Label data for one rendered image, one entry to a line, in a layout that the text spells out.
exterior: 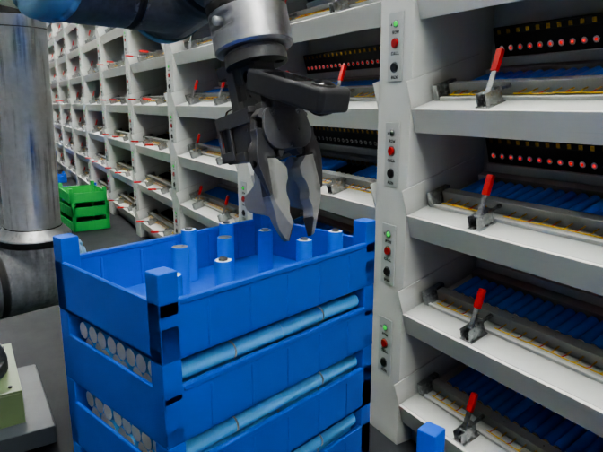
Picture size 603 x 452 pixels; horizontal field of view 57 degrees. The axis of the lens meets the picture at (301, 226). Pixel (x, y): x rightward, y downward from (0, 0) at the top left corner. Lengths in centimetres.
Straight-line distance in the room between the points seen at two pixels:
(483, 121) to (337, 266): 41
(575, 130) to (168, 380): 61
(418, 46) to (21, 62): 75
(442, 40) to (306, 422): 73
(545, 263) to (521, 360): 18
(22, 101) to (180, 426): 85
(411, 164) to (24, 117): 76
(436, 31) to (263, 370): 72
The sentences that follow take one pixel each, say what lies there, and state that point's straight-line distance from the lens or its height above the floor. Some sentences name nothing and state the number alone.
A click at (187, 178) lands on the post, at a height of 39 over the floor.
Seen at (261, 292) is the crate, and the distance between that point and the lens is 54.
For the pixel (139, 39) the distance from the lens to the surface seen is 300.
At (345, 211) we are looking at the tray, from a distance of 124.
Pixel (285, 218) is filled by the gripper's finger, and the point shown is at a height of 57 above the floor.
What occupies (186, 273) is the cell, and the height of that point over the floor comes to 52.
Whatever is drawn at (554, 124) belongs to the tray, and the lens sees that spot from 85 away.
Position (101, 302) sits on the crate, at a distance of 56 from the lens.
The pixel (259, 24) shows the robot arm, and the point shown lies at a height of 78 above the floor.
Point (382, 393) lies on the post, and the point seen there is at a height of 9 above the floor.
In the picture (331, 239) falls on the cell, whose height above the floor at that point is 54.
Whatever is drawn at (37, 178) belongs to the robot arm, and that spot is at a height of 54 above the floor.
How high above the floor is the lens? 70
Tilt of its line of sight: 13 degrees down
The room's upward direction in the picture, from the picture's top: straight up
